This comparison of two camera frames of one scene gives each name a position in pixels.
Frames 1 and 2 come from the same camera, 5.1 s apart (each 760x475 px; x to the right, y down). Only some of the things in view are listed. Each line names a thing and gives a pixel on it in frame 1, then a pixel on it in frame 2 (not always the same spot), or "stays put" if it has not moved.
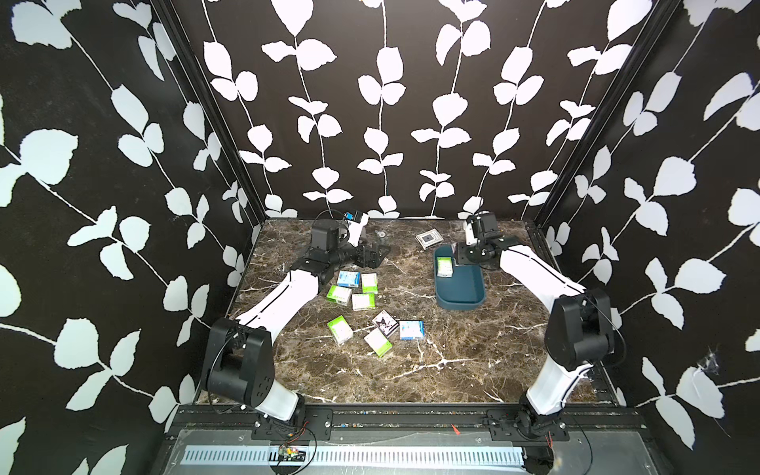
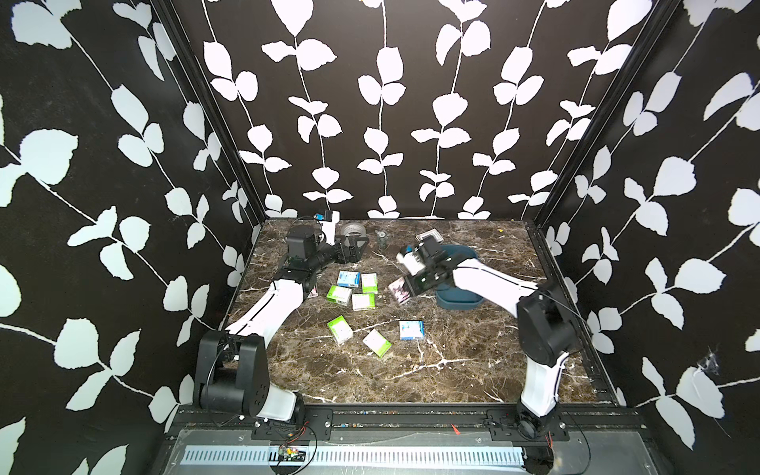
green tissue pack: [340, 330] stays put
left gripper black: [372, 261] -> [353, 256]
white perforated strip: [362, 456] stays put
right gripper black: [460, 253] -> [412, 285]
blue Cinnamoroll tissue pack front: [412, 330] stays put
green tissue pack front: [378, 341] stays put
